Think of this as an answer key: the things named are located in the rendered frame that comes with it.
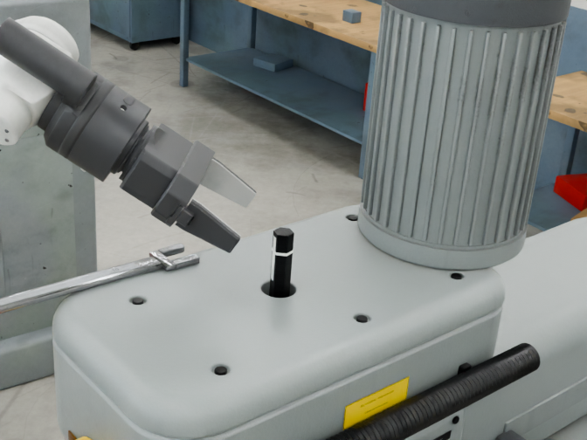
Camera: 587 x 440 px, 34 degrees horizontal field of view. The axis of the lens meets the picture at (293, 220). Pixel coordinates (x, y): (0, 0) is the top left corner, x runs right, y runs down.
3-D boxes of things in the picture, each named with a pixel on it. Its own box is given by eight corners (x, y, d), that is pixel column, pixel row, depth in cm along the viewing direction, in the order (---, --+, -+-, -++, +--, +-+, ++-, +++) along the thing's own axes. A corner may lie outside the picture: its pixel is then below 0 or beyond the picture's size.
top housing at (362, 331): (167, 571, 85) (169, 429, 78) (37, 419, 103) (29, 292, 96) (502, 393, 113) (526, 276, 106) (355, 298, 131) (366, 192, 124)
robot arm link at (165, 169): (181, 199, 104) (87, 138, 102) (227, 132, 100) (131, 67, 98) (154, 252, 92) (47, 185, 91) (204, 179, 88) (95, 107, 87)
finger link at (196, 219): (227, 254, 93) (174, 220, 92) (245, 231, 92) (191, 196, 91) (224, 262, 92) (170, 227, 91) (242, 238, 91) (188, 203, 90)
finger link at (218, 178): (258, 190, 101) (210, 158, 100) (243, 212, 102) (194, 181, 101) (261, 184, 102) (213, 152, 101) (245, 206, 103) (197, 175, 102)
